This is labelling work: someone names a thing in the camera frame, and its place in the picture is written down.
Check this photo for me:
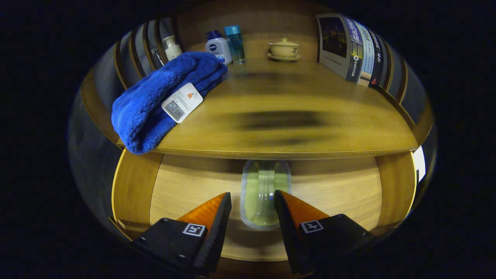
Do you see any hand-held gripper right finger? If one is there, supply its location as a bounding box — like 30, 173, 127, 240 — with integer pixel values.
274, 190, 378, 276

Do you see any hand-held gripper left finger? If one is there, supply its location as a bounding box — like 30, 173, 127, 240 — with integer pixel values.
130, 192, 232, 277

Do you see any green scrubbing brush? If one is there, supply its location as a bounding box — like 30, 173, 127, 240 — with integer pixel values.
239, 160, 292, 230

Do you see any wooden drawer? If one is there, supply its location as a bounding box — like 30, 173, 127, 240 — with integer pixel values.
112, 149, 417, 262

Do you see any black backdrop cloth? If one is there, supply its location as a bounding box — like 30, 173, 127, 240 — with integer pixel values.
68, 17, 128, 241

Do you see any blue folded towel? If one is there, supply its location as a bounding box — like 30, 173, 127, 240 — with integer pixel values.
111, 51, 228, 155

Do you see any beige lidded teacup with saucer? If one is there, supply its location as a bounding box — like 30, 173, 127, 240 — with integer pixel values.
267, 38, 302, 62

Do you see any black spine book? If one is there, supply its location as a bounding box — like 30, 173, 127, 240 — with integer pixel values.
368, 29, 388, 90

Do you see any white bottle blue cap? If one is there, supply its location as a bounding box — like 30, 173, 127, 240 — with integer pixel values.
205, 30, 233, 65

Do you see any light spine book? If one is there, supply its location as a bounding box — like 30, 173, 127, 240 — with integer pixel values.
355, 21, 375, 86

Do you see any dark cover book blue spine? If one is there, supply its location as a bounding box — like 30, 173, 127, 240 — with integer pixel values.
317, 14, 364, 84

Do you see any white pump bottle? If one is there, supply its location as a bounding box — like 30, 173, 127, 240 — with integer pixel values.
163, 35, 183, 61

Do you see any teal slim bottle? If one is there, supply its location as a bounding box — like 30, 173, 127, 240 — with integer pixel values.
224, 25, 246, 65

